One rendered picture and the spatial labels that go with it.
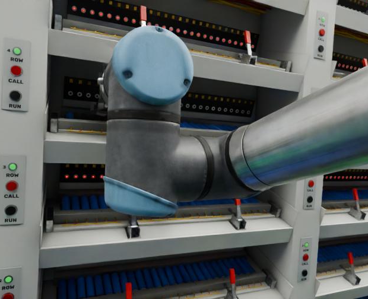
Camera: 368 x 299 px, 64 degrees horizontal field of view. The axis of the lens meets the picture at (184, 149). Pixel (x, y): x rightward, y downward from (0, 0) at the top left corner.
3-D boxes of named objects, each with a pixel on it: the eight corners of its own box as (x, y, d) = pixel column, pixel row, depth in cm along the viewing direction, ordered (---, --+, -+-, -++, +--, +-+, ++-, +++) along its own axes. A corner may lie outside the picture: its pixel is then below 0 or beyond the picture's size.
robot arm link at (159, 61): (113, 105, 30) (118, 7, 30) (100, 117, 41) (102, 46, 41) (197, 113, 33) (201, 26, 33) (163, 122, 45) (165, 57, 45)
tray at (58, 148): (294, 168, 79) (304, 133, 76) (43, 162, 55) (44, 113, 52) (252, 143, 96) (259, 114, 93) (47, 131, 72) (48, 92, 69)
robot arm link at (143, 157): (206, 216, 37) (211, 117, 37) (117, 226, 30) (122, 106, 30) (168, 204, 44) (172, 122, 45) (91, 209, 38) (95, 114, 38)
